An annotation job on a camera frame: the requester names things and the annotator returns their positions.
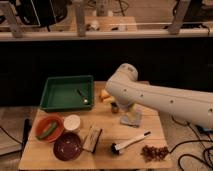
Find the brown raisin pile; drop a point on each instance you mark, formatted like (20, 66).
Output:
(151, 153)

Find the blue device on floor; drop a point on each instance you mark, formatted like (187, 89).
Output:
(205, 130)

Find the small dark cup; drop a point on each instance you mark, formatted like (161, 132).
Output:
(114, 108)

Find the orange fruit piece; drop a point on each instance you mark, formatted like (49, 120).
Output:
(104, 95)

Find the purple bowl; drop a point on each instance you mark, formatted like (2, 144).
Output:
(67, 147)

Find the green plastic tray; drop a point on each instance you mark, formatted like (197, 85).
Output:
(60, 93)

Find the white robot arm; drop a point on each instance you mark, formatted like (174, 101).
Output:
(193, 106)

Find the blue triangular cloth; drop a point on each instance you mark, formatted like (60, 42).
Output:
(124, 120)

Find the white round container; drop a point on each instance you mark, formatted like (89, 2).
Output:
(72, 123)

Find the wooden block brush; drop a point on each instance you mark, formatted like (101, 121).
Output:
(92, 138)

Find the pale translucent gripper body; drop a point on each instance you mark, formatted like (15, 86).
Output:
(134, 113)

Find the green cucumber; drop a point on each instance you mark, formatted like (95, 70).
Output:
(48, 131)

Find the white metal rail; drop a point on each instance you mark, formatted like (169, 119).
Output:
(111, 35)

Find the white black dish brush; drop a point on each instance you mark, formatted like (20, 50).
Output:
(117, 147)

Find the orange bowl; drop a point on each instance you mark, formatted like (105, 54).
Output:
(45, 123)

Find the metal spoon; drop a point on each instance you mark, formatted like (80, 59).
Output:
(84, 99)

